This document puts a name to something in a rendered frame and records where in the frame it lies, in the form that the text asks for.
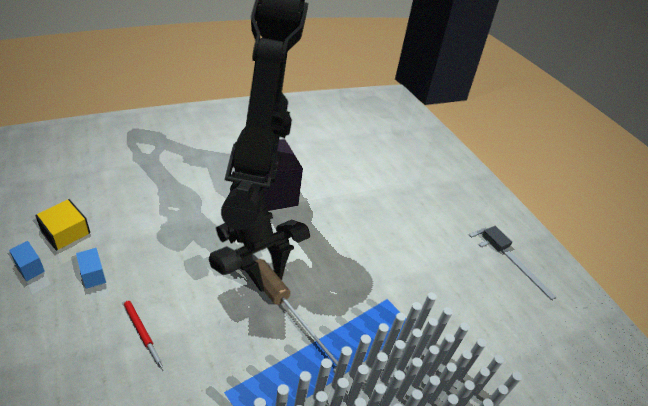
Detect blue block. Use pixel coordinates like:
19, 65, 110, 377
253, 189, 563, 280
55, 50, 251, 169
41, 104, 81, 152
9, 240, 44, 282
76, 248, 106, 289

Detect blue striped tape strip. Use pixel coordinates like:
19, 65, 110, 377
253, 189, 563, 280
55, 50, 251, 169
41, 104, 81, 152
224, 300, 400, 406

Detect yellow box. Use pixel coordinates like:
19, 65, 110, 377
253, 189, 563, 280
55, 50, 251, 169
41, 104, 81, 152
36, 198, 91, 251

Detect red-handled screwdriver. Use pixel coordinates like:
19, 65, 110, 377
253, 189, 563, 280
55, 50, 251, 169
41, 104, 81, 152
124, 301, 163, 368

